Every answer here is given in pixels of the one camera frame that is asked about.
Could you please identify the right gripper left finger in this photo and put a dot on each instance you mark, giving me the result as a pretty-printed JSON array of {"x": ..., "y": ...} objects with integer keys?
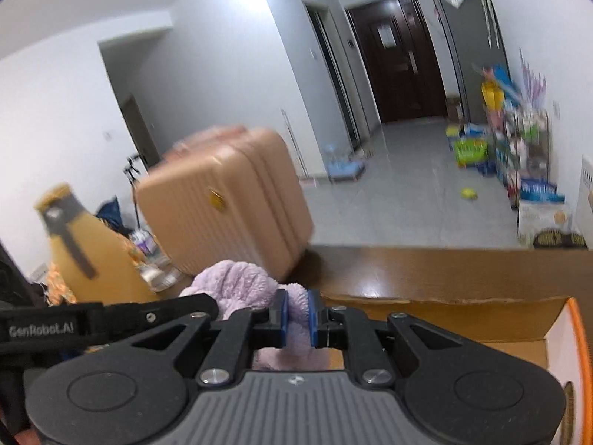
[{"x": 236, "y": 341}]

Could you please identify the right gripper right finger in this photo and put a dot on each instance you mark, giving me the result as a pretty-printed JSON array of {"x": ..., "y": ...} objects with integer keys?
[{"x": 356, "y": 337}]

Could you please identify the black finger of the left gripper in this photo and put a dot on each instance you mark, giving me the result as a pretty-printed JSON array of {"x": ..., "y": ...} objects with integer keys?
[{"x": 87, "y": 324}]

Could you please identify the purple fluffy plush toy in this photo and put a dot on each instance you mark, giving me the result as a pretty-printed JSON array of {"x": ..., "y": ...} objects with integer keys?
[{"x": 236, "y": 285}]

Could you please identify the orange cardboard box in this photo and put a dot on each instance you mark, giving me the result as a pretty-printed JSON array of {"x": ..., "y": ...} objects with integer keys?
[{"x": 549, "y": 333}]

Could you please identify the yellow thermos jug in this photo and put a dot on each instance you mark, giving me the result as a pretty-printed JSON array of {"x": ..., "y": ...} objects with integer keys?
[{"x": 89, "y": 261}]

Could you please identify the pink ribbed suitcase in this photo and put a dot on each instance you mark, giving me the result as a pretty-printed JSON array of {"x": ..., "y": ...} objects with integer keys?
[{"x": 233, "y": 195}]

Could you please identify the green plastic basket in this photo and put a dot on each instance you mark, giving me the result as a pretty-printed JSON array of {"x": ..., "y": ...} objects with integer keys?
[{"x": 470, "y": 152}]

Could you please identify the dark brown entrance door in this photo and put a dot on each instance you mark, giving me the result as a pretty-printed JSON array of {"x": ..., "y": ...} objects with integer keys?
[{"x": 399, "y": 59}]

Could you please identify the yellow bucket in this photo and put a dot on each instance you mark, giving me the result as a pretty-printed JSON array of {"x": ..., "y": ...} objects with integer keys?
[{"x": 493, "y": 95}]

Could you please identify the grey refrigerator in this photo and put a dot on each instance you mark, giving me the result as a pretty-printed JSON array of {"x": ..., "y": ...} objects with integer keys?
[{"x": 475, "y": 43}]

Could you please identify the wire storage rack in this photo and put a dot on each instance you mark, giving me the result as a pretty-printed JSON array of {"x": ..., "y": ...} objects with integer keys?
[{"x": 522, "y": 149}]

